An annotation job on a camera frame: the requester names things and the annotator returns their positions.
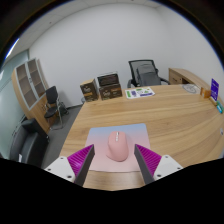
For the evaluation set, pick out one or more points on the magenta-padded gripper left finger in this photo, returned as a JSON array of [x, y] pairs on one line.
[[80, 160]]

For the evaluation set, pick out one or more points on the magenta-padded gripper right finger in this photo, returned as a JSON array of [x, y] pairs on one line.
[[149, 160]]

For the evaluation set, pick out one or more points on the pink computer mouse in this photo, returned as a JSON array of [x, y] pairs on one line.
[[117, 146]]

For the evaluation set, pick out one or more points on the pink and blue mouse pad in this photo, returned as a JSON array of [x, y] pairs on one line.
[[96, 140]]

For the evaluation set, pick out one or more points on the black leather sofa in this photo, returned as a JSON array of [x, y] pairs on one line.
[[28, 143]]

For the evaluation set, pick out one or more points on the white printed leaflet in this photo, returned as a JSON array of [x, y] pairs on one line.
[[140, 92]]

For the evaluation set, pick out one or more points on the tall brown cardboard box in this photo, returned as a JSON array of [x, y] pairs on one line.
[[89, 90]]

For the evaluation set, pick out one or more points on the black visitor chair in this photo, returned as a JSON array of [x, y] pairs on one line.
[[51, 95]]

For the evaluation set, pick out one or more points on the wide brown cardboard box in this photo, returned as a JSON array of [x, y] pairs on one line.
[[111, 92]]

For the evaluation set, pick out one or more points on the round white disc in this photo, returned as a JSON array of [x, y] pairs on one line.
[[191, 88]]

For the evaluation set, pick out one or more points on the black mesh office chair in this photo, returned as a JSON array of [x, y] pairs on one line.
[[146, 75]]

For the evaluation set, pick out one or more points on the dark flat cardboard box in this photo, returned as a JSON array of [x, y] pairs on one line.
[[108, 79]]

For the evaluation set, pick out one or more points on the wooden shelf cabinet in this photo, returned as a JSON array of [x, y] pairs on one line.
[[30, 90]]

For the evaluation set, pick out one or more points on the small tan box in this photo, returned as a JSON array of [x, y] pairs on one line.
[[213, 101]]

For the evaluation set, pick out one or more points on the blue packet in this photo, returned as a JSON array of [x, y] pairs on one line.
[[219, 108]]

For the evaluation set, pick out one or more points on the orange wooden box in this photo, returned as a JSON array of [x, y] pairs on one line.
[[205, 93]]

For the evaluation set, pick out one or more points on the purple sign stand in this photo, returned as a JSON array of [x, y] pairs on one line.
[[215, 89]]

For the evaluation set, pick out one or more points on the ceiling light panel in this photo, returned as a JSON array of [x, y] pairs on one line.
[[12, 48]]

